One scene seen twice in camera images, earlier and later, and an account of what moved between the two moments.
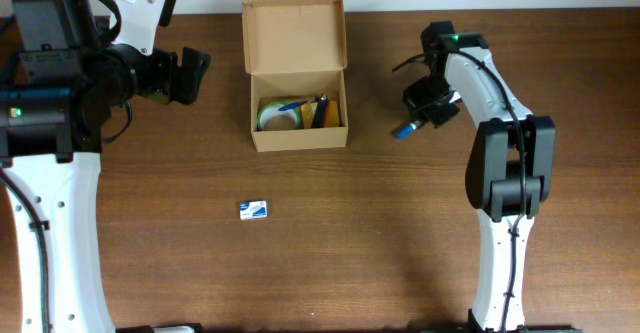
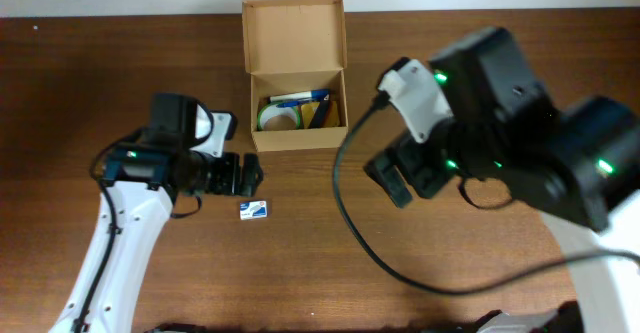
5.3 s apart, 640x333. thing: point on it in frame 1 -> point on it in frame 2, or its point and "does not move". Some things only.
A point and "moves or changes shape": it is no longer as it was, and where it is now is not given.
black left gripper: [167, 77] -> [233, 174]
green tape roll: [273, 109] does not move
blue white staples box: [253, 210] does not move
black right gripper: [426, 106] -> [413, 163]
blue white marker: [406, 130] moves or changes shape
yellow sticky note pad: [332, 118] -> [307, 113]
